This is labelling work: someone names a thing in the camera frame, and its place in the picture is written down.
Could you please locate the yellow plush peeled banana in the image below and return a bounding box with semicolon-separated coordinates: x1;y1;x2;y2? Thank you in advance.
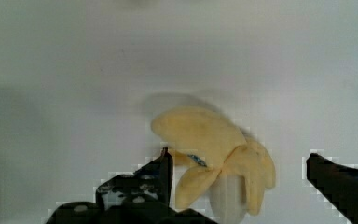
151;106;276;224

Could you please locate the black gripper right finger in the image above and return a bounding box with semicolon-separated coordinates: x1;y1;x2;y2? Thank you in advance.
306;153;358;224

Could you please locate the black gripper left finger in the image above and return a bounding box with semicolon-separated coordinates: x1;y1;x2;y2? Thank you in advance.
46;148;218;224

